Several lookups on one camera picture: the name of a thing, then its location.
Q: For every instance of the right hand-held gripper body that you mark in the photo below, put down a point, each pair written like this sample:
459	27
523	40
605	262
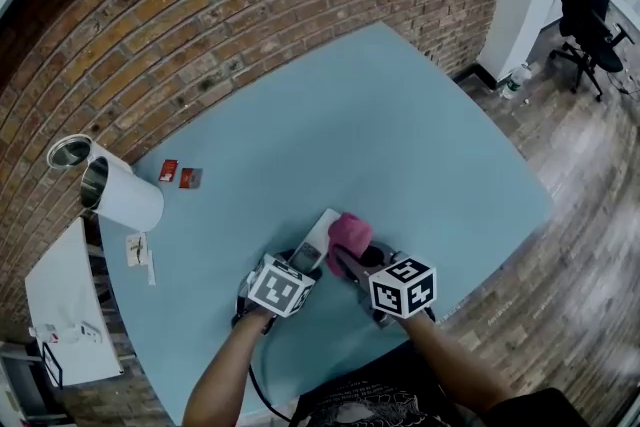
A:
402	287

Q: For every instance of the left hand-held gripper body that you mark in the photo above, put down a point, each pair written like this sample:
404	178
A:
277	287

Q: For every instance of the pink cloth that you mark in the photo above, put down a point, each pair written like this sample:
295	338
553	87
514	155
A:
350	232

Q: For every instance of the white remote control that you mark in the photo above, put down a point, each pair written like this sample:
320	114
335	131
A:
320	227

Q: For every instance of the person's left forearm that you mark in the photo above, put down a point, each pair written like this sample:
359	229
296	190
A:
220	375

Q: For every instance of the person's right forearm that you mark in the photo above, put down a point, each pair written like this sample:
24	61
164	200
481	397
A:
460	365

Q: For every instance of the person's black printed shirt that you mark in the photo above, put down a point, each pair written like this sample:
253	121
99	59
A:
380	400

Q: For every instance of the small red packet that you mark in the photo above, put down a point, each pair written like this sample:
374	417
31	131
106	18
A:
190	178
169	170

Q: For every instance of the white paper strip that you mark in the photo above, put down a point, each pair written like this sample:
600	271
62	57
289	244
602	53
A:
151	269

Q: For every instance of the white paper card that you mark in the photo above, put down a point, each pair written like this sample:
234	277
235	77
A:
136	249

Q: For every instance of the white cylindrical canister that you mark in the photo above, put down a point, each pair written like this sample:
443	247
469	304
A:
130	200

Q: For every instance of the white handheld device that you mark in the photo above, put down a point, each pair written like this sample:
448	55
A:
82	331

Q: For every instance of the white side table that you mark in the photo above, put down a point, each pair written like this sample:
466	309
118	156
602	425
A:
70	285

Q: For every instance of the clear water bottle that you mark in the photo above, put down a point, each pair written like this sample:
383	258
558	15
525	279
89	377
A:
516	82

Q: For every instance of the white plastic bottle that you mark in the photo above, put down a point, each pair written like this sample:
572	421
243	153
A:
44	333

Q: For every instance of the round metal lid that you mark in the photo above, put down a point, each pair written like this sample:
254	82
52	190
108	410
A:
67	151

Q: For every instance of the gray metal rack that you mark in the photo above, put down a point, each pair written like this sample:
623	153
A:
20	390

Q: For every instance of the black office chair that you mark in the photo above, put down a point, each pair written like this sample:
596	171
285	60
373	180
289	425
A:
587	15

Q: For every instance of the black picture frame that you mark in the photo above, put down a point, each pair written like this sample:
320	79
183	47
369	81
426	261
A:
50	365

